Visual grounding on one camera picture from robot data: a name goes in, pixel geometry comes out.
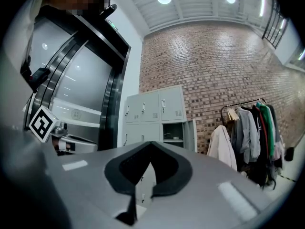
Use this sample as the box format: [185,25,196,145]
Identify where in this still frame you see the black window grille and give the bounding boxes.
[261,0,289,49]

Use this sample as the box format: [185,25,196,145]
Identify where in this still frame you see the dark clothes on rack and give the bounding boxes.
[220,97,268,128]

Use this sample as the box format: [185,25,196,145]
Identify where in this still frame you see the wooden clothes hangers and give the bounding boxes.
[226,106,240,122]

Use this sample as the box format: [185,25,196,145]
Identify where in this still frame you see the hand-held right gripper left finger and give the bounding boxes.
[41,141,152,229]

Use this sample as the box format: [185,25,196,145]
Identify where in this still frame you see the grey jacket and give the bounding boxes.
[230,107,262,165]

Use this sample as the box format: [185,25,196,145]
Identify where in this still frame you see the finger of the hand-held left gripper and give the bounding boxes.
[71,139,98,154]

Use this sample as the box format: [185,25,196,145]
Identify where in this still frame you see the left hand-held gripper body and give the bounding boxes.
[28,105,73,155]

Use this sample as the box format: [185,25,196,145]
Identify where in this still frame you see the green sign above door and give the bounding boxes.
[105,19,120,32]

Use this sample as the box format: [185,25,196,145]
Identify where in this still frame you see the black jacket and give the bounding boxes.
[241,104,271,189]

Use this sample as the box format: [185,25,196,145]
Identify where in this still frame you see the beige coat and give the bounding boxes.
[206,125,239,172]

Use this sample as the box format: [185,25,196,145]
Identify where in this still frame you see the grey metal locker cabinet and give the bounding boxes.
[122,84,198,204]

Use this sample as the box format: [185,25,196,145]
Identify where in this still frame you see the green jacket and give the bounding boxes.
[256,101,276,157]

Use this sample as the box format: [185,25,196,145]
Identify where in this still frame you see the person's white shirt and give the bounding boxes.
[0,0,48,131]

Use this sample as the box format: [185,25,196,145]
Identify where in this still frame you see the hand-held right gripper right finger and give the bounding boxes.
[137,141,284,229]

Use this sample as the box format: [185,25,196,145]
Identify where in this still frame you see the black bag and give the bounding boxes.
[284,146,296,162]

